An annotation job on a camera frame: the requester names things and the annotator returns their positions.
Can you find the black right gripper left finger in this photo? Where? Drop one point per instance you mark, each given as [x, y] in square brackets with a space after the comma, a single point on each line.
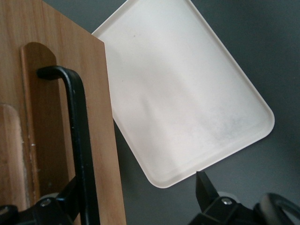
[61, 206]

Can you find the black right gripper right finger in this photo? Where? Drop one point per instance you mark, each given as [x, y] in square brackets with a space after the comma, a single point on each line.
[211, 207]

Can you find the wooden drawer with notched front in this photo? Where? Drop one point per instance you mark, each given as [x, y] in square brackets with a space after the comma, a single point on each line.
[98, 117]

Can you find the beige plastic tray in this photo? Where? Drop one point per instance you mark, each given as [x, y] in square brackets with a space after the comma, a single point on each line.
[182, 93]

